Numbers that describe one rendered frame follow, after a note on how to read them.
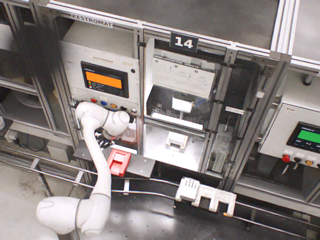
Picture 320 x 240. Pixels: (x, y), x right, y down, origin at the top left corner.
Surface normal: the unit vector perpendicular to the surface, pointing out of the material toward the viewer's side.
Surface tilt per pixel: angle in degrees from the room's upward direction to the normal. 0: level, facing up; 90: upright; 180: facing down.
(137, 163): 0
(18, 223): 0
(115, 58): 90
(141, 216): 0
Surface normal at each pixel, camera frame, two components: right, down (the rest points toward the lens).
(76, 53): -0.29, 0.78
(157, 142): 0.04, -0.57
